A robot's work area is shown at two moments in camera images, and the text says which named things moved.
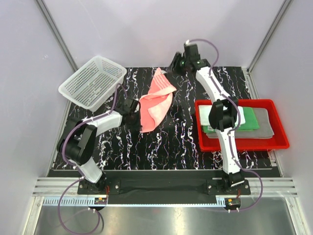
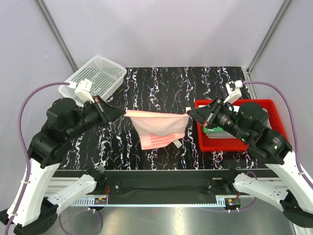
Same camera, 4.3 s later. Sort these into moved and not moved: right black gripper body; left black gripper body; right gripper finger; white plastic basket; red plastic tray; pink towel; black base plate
Moved: pink towel; right gripper finger; right black gripper body; left black gripper body
Not moved: white plastic basket; red plastic tray; black base plate
